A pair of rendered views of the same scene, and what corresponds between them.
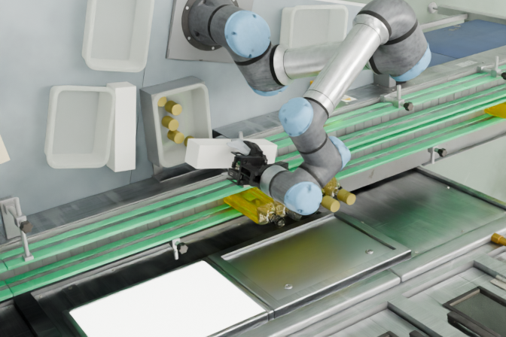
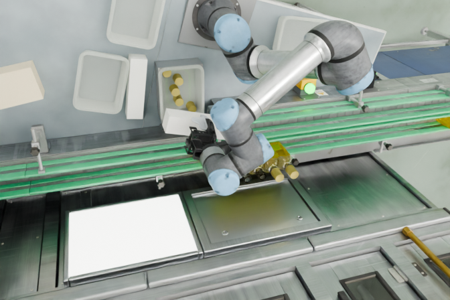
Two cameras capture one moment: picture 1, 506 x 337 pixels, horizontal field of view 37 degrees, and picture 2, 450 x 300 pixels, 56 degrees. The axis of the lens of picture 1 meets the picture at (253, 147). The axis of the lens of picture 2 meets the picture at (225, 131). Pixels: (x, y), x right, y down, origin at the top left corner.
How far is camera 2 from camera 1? 0.72 m
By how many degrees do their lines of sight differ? 14
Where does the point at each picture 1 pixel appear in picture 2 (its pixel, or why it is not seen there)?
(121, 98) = (134, 66)
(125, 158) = (135, 110)
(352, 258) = (283, 220)
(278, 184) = (208, 165)
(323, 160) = (245, 154)
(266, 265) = (219, 209)
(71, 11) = not seen: outside the picture
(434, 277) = (341, 253)
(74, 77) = (103, 46)
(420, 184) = (366, 167)
